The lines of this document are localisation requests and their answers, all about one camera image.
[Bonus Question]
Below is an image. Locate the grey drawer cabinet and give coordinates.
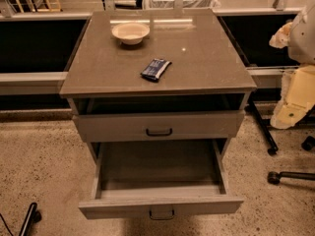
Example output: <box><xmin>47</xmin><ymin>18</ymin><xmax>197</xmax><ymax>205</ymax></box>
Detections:
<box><xmin>59</xmin><ymin>8</ymin><xmax>258</xmax><ymax>155</ymax></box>

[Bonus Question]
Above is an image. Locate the black stand leg left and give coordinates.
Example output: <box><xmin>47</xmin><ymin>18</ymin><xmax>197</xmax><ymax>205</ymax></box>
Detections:
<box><xmin>0</xmin><ymin>203</ymin><xmax>42</xmax><ymax>236</ymax></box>

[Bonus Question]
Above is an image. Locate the white ceramic bowl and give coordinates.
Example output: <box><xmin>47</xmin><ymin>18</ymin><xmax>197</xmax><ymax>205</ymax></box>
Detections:
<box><xmin>111</xmin><ymin>22</ymin><xmax>150</xmax><ymax>45</ymax></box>

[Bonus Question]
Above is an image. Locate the black chair base leg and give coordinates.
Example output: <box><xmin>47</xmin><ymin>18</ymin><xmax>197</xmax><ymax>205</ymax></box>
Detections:
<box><xmin>267</xmin><ymin>171</ymin><xmax>315</xmax><ymax>185</ymax></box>

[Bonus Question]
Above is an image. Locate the black stand leg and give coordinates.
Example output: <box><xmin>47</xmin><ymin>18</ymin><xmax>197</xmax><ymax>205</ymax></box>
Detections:
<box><xmin>0</xmin><ymin>203</ymin><xmax>42</xmax><ymax>236</ymax></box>
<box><xmin>248</xmin><ymin>98</ymin><xmax>315</xmax><ymax>155</ymax></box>

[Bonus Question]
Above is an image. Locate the grey drawer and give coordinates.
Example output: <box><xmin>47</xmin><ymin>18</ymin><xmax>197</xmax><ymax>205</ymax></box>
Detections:
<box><xmin>73</xmin><ymin>110</ymin><xmax>244</xmax><ymax>143</ymax></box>
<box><xmin>79</xmin><ymin>140</ymin><xmax>243</xmax><ymax>220</ymax></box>

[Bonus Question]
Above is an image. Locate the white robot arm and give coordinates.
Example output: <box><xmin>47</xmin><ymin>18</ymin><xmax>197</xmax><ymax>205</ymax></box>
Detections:
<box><xmin>269</xmin><ymin>0</ymin><xmax>315</xmax><ymax>129</ymax></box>

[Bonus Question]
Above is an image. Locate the white wire basket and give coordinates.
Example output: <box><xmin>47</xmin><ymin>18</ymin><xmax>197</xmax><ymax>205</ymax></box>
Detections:
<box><xmin>144</xmin><ymin>0</ymin><xmax>221</xmax><ymax>10</ymax></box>

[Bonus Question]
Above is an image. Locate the blue snack packet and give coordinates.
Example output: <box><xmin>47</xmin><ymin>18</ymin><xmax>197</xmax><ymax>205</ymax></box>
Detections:
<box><xmin>141</xmin><ymin>59</ymin><xmax>172</xmax><ymax>82</ymax></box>

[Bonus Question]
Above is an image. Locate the black stand leg right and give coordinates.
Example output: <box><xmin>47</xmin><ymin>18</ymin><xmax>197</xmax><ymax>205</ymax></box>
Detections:
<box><xmin>248</xmin><ymin>98</ymin><xmax>315</xmax><ymax>155</ymax></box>

